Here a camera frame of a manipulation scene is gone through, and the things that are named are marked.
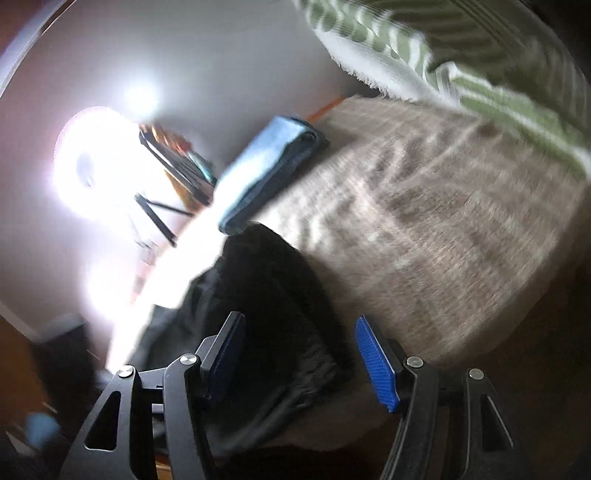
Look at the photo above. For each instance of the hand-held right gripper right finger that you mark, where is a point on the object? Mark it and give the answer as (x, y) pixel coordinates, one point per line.
(377, 364)

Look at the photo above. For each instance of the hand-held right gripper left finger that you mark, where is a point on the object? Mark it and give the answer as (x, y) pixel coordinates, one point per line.
(225, 355)

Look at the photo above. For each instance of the black pants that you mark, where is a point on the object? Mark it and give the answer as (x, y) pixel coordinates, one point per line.
(277, 295)

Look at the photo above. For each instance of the beige plaid bed blanket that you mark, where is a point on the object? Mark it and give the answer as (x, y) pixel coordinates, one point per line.
(415, 221)

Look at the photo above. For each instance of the black folding rack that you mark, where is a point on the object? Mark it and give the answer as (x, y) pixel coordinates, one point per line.
(178, 175)

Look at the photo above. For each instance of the folded blue cloth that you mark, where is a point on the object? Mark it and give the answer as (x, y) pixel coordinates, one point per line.
(268, 170)

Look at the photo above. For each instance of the green white striped blanket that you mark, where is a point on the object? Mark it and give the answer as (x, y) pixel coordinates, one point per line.
(461, 69)

